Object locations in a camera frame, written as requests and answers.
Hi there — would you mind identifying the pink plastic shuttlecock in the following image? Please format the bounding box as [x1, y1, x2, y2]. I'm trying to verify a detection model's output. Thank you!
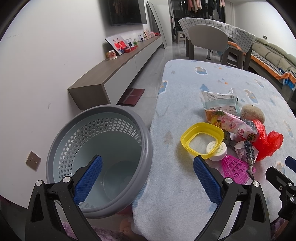
[221, 155, 255, 184]

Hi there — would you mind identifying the grey perforated trash basket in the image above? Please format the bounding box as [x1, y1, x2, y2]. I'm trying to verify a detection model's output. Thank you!
[46, 105, 152, 218]

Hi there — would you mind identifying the yellow plastic lid ring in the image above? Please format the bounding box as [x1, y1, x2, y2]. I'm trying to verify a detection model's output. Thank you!
[180, 122, 225, 160]

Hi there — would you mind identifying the long floating tv cabinet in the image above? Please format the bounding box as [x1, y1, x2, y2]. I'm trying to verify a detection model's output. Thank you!
[68, 36, 164, 110]

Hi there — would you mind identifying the red flat box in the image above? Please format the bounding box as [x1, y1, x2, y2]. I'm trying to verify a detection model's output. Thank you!
[124, 46, 138, 53]

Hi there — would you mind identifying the red plastic bag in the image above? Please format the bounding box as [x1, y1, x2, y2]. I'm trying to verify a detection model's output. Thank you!
[253, 120, 284, 161]

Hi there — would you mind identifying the small photo frame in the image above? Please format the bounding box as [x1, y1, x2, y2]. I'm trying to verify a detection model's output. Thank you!
[125, 38, 134, 48]

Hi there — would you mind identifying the white paper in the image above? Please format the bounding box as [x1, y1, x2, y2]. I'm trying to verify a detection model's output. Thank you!
[234, 141, 258, 161]

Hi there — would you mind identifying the wall mounted television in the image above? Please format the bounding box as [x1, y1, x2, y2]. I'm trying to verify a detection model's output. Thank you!
[107, 0, 147, 26]

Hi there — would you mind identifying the white round bottle cap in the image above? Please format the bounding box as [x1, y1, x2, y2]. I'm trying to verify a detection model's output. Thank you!
[206, 141, 227, 161]

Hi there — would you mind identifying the pink snack wrapper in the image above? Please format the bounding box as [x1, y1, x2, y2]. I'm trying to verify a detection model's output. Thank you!
[205, 109, 258, 142]

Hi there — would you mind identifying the grey round back chair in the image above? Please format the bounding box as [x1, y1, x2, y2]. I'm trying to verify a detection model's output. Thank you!
[188, 24, 228, 60]

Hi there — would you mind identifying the family photo frame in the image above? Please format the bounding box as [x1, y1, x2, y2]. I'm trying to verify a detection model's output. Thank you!
[105, 35, 129, 55]

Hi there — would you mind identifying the dark red bathroom scale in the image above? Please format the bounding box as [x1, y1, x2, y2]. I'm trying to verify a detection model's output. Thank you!
[117, 88, 144, 106]

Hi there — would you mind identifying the red striped paper cup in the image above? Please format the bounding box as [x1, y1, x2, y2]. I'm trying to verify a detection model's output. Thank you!
[108, 50, 117, 60]

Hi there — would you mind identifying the wall power socket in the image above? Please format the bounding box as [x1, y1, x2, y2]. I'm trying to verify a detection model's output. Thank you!
[26, 151, 41, 171]

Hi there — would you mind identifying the light blue patterned table cover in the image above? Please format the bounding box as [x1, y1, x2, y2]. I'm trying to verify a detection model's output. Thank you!
[130, 59, 296, 239]

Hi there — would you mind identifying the green quilted sofa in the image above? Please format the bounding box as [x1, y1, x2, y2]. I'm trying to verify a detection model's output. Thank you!
[250, 38, 296, 91]

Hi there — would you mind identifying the leaning tall mirror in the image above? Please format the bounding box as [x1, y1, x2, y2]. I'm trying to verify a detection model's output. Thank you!
[147, 1, 167, 49]

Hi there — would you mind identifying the beige plush ball keychain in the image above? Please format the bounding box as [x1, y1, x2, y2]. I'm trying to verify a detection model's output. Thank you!
[240, 104, 265, 123]

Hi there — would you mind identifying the dark blue beaded string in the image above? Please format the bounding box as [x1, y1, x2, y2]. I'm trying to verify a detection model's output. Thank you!
[243, 140, 256, 181]

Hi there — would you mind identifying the light blue wipes packet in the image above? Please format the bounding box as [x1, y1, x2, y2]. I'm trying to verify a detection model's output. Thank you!
[200, 89, 240, 115]

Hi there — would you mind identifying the checkered cloth covered table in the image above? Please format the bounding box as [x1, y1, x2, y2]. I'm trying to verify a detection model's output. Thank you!
[178, 17, 257, 71]

